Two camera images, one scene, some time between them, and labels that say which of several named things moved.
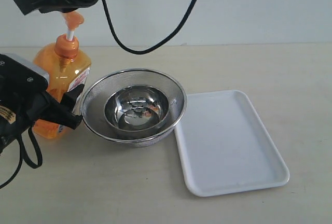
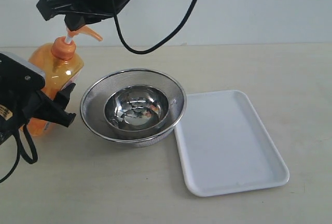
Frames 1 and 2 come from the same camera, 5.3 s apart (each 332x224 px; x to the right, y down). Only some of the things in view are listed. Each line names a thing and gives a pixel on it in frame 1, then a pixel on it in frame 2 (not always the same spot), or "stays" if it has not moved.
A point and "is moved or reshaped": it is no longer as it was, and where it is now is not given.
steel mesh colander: [94, 99] stays
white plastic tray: [224, 146] stays
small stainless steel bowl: [136, 108] stays
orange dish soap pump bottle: [64, 68] is moved or reshaped
